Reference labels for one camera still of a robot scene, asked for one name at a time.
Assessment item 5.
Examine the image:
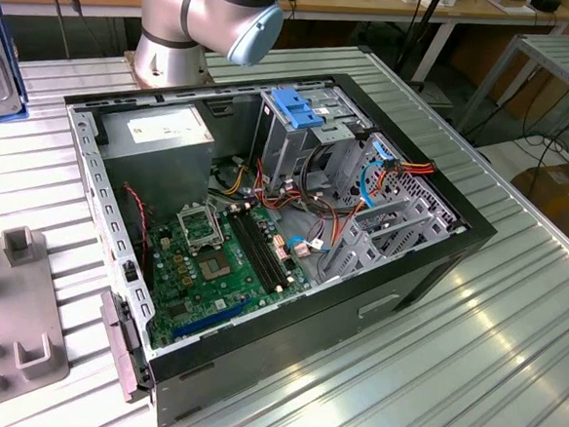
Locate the silver disk bay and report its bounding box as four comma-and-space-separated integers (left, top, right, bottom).
316, 128, 472, 291

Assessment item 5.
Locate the black RAM slot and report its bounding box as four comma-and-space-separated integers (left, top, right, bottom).
236, 210, 293, 290
243, 208, 299, 289
222, 213, 280, 293
229, 211, 286, 292

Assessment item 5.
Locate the silver optical drive cage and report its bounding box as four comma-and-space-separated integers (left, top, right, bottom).
246, 82, 372, 201

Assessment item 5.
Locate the CPU socket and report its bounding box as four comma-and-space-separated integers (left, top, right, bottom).
195, 250, 238, 286

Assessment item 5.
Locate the metal socket cover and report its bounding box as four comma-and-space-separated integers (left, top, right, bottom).
172, 200, 225, 256

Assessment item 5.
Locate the green motherboard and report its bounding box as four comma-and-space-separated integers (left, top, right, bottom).
137, 193, 316, 361

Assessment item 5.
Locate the blue plastic drive latch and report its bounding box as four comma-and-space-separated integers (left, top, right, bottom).
267, 88, 327, 134

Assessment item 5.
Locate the blue expansion slot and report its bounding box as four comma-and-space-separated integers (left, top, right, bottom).
171, 288, 254, 345

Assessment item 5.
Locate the grey power supply unit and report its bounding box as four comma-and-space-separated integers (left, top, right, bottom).
92, 98, 218, 219

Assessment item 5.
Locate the black PC case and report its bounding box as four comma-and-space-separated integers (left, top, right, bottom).
39, 54, 509, 427

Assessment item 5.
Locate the grey card retention latch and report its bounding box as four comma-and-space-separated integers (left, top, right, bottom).
93, 289, 159, 406

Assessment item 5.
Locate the brown box white label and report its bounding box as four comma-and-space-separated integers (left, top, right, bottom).
507, 158, 569, 235

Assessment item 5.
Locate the long wooden desk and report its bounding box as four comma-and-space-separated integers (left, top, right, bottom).
0, 0, 569, 93

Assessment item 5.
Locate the grey parts rack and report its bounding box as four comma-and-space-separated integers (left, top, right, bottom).
0, 225, 80, 412

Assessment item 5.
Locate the orange red wire bundle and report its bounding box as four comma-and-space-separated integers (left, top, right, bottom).
249, 157, 367, 258

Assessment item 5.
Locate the yellow black wire bundle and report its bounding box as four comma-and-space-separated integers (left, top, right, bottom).
221, 163, 250, 197

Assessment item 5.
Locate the blue data wire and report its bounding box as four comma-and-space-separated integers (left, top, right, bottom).
284, 127, 399, 262

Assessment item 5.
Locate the red orange power wire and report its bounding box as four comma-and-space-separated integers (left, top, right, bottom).
349, 154, 438, 235

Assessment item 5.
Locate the red black twisted wire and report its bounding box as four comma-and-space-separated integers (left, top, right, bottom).
117, 181, 155, 263

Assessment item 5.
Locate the black hanging cable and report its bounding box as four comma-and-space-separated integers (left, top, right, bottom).
34, 0, 85, 58

